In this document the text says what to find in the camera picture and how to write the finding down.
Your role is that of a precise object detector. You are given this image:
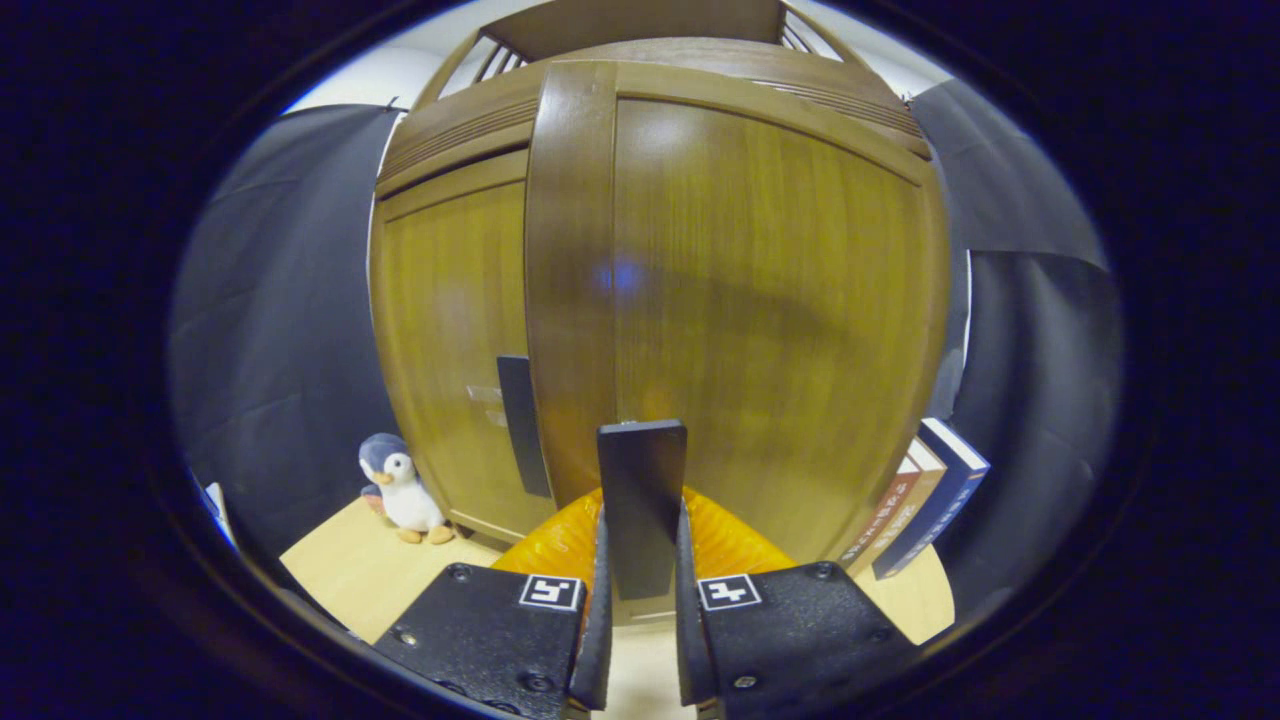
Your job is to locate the black backdrop cloth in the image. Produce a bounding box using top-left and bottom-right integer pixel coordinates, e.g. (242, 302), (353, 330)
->
(168, 78), (1126, 621)

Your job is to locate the wooden shoe cabinet door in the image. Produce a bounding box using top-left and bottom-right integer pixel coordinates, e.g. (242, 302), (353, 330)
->
(524, 60), (951, 629)
(370, 148), (561, 546)

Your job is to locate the black door handle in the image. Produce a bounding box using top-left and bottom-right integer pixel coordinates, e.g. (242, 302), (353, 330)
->
(496, 355), (553, 499)
(597, 419), (689, 601)

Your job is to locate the wooden cabinet drawer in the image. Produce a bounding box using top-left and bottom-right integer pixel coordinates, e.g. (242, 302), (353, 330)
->
(378, 38), (931, 196)

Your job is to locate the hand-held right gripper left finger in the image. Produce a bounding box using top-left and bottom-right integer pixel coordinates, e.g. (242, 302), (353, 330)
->
(372, 487), (614, 720)

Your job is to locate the dark blue book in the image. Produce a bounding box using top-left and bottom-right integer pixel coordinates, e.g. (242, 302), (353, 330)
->
(872, 417), (991, 581)

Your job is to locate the penguin plush toy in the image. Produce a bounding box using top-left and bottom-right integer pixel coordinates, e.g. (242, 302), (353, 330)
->
(358, 433), (456, 546)

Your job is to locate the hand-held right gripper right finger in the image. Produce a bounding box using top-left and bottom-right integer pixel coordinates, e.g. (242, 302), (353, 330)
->
(675, 487), (919, 720)

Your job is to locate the brown book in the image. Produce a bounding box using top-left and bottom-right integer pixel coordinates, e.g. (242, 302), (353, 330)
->
(838, 460), (923, 571)

